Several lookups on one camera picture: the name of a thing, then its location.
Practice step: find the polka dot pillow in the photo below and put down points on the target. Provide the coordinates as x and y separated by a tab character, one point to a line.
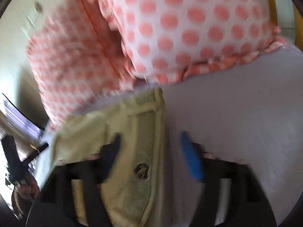
170	40
76	58

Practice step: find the left polka dot pillow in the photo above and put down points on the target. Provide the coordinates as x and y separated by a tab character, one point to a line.
76	58

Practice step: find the dark framed window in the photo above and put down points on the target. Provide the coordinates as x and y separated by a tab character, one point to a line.
16	119

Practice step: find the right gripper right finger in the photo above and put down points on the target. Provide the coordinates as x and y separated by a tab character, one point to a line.
247	205

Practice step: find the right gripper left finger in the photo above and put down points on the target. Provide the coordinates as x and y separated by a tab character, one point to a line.
55	206

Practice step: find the lavender bed sheet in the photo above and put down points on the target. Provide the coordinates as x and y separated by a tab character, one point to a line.
250	113

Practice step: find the wooden framed glass door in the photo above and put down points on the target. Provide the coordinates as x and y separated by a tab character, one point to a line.
286	19

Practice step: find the khaki pants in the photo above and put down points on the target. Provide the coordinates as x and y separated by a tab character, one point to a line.
130	190

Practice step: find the right polka dot pillow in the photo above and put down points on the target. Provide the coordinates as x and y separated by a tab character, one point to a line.
170	40

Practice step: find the left hand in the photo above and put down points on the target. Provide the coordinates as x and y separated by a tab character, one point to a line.
30	190

